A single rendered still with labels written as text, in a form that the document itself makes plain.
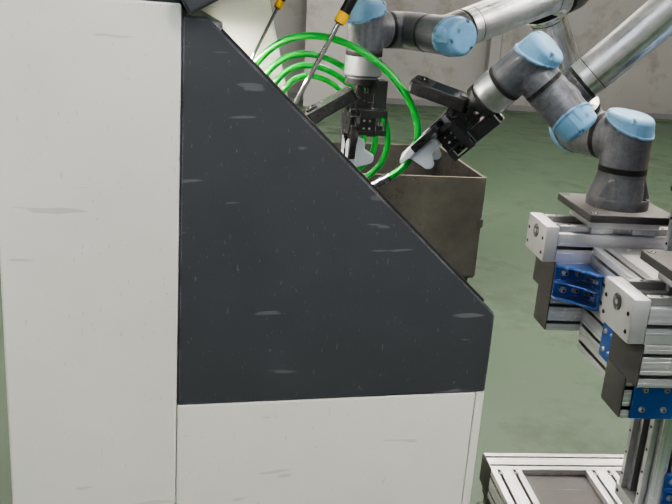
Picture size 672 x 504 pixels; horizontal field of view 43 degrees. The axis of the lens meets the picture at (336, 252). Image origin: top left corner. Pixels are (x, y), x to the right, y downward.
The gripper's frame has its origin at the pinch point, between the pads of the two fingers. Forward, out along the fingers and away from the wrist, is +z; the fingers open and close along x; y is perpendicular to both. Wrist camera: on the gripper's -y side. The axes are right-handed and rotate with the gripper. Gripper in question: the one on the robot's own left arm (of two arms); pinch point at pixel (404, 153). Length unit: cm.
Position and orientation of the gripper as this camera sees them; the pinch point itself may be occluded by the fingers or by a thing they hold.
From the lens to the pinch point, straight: 168.2
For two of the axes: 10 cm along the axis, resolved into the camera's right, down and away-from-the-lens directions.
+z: -6.2, 5.1, 5.9
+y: 6.8, 7.3, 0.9
